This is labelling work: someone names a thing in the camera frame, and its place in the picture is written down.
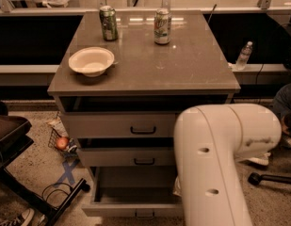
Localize black wire basket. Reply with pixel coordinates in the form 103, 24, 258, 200
48, 130, 77, 158

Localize black white canvas sneaker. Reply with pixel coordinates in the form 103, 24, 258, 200
0, 208, 35, 226

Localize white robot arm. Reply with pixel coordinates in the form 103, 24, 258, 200
173, 104, 281, 226

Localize black chair leg caster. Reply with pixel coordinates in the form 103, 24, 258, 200
248, 172, 291, 186

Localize grey knit sneaker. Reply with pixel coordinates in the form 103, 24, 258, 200
248, 153, 271, 167

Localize black floor cable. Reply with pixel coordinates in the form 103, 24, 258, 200
40, 182, 75, 209

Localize blue tape cross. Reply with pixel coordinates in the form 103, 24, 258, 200
57, 159, 79, 185

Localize white paper bowl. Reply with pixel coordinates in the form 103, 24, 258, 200
69, 47, 115, 77

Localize white green soda can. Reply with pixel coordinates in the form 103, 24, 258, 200
154, 8, 171, 45

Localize dark green soda can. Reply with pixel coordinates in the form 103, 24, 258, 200
99, 6, 118, 40

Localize red apple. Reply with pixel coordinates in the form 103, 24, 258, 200
56, 137, 69, 151

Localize black cart frame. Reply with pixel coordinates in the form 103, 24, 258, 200
0, 99, 90, 226

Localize blue jeans leg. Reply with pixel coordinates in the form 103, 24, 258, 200
272, 83, 291, 119

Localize clear plastic water bottle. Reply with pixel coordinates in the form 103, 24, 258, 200
235, 41, 252, 71

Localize grey drawer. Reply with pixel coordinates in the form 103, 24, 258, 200
60, 113, 177, 138
77, 147, 175, 167
82, 166, 183, 219

